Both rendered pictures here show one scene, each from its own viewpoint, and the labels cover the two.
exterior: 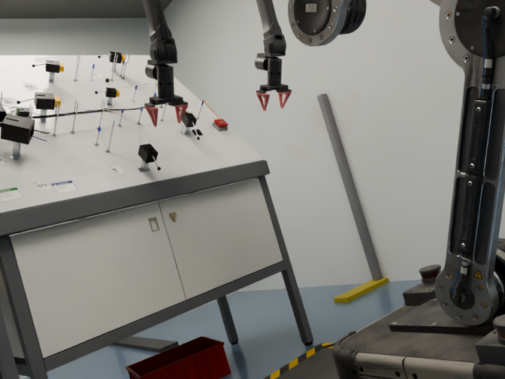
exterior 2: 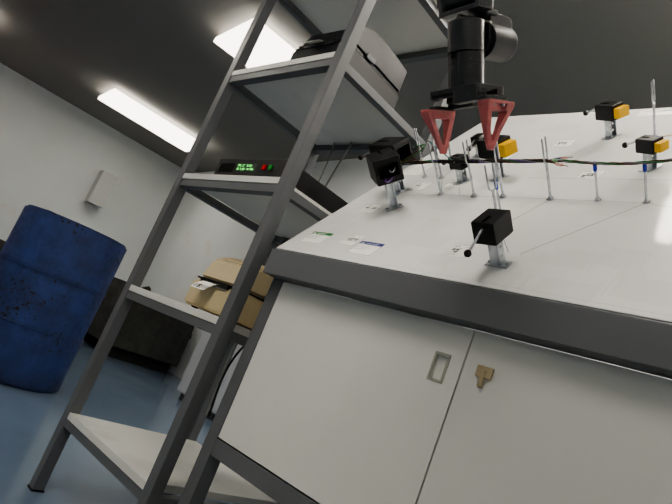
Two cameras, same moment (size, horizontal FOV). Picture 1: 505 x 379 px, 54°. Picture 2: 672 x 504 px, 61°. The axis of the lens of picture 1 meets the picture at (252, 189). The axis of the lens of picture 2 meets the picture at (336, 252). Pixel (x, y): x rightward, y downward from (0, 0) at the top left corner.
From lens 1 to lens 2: 1.75 m
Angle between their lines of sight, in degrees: 89
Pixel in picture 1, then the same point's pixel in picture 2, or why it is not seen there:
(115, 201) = (385, 288)
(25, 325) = (231, 387)
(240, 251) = not seen: outside the picture
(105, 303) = (298, 433)
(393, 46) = not seen: outside the picture
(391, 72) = not seen: outside the picture
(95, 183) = (399, 256)
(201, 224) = (541, 435)
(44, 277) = (275, 348)
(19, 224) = (282, 267)
